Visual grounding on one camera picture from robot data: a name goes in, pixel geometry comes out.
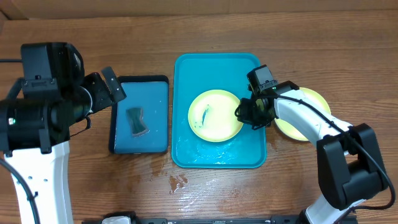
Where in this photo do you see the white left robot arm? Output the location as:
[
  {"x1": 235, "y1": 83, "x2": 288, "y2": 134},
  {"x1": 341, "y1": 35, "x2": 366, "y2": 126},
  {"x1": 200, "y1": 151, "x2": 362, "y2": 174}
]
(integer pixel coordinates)
[{"x1": 1, "y1": 67, "x2": 126, "y2": 223}]

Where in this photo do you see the large teal serving tray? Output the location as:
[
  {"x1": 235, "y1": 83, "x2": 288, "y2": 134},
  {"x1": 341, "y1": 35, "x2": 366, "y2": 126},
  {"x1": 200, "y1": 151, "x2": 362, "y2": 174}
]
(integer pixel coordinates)
[{"x1": 171, "y1": 53, "x2": 267, "y2": 169}]

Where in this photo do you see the yellow plate with stain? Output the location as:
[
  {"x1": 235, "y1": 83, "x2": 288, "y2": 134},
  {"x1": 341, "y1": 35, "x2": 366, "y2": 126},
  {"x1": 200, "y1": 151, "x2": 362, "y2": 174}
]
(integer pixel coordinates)
[{"x1": 274, "y1": 87, "x2": 331, "y2": 141}]

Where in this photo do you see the small black water tray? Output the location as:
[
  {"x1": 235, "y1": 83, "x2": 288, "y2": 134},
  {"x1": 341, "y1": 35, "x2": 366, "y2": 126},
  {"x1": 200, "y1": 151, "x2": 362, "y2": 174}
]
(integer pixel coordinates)
[{"x1": 108, "y1": 75, "x2": 169, "y2": 154}]

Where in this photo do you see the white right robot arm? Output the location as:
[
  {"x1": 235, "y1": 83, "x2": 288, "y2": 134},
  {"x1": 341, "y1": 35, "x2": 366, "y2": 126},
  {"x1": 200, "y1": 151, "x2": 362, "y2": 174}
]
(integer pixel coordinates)
[{"x1": 234, "y1": 81, "x2": 396, "y2": 223}]

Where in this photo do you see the green scrubbing sponge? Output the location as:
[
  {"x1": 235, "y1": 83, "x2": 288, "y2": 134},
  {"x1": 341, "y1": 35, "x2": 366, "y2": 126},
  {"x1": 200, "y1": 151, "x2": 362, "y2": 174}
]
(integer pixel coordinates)
[{"x1": 126, "y1": 108, "x2": 149, "y2": 137}]

